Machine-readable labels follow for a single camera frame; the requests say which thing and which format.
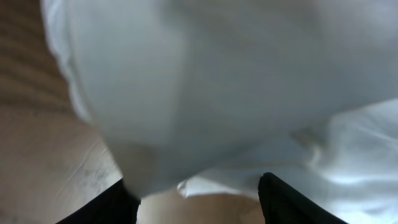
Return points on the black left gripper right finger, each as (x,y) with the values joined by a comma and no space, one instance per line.
(282,204)

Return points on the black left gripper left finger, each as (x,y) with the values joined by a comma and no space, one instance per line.
(113,206)

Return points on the white printed t-shirt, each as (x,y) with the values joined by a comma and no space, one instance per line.
(207,96)

